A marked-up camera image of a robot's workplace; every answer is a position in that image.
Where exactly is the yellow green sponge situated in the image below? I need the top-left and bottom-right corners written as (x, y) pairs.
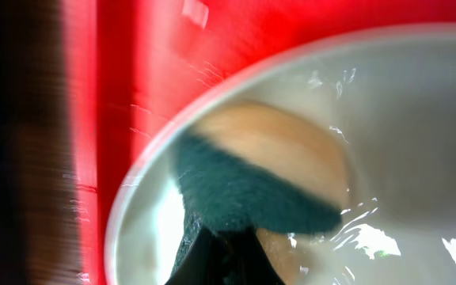
top-left (171, 102), bottom-right (349, 284)

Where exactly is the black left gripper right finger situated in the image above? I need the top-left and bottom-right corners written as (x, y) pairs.
top-left (227, 228), bottom-right (284, 285)

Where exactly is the red plastic tray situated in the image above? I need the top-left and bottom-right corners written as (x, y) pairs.
top-left (61, 0), bottom-right (456, 284)

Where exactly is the light blue plate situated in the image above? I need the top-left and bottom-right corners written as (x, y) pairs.
top-left (104, 24), bottom-right (456, 284)

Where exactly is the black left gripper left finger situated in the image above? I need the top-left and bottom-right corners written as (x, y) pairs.
top-left (165, 227), bottom-right (226, 285)

